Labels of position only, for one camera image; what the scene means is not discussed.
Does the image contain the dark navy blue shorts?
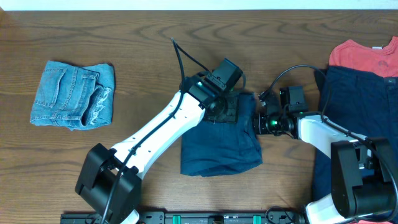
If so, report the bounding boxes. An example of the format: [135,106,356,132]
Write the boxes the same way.
[180,93,262,177]

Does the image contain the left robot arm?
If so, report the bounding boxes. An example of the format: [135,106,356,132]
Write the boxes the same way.
[75,72,240,223]

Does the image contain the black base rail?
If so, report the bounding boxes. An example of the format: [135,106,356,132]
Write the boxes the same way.
[60,207,307,224]

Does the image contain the folded light blue denim shorts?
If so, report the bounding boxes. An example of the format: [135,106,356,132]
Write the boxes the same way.
[30,61,115,131]

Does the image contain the red t-shirt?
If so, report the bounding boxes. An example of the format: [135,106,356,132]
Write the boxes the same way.
[329,36,397,78]

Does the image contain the dark navy garment pile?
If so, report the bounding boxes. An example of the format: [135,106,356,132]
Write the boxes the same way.
[310,66,398,203]

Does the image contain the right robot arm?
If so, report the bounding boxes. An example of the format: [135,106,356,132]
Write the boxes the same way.
[252,112,397,223]

